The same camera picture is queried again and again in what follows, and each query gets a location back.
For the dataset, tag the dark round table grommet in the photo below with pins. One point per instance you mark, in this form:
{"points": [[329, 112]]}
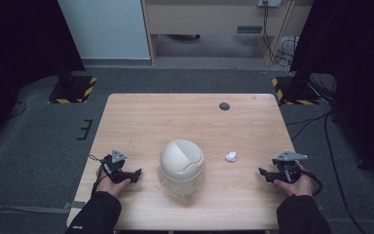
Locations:
{"points": [[224, 106]]}

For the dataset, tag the person's left hand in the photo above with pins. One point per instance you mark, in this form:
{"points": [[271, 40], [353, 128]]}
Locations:
{"points": [[112, 187]]}

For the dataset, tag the person's right hand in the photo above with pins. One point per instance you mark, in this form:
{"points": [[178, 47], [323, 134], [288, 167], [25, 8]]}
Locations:
{"points": [[297, 187]]}

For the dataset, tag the white swing-lid trash bin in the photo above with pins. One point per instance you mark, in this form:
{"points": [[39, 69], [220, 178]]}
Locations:
{"points": [[181, 165]]}

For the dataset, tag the white cabinet panel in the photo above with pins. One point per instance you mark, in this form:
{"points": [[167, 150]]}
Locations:
{"points": [[105, 29]]}

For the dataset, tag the grey power strip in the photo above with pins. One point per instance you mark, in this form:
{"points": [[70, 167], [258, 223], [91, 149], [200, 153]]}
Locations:
{"points": [[269, 3]]}

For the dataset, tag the black curtain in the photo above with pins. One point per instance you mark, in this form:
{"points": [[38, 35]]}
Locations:
{"points": [[19, 48], [354, 65]]}

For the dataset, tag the crumpled white paper ball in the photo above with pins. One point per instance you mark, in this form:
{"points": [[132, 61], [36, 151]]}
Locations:
{"points": [[231, 156]]}

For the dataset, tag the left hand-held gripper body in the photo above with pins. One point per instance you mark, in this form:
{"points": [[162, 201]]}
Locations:
{"points": [[114, 164]]}

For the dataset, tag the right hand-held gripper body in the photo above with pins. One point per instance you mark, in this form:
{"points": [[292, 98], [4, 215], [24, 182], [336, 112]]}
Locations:
{"points": [[289, 166]]}

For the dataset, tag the black striped stand base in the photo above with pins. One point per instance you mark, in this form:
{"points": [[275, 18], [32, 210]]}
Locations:
{"points": [[293, 91], [73, 89]]}

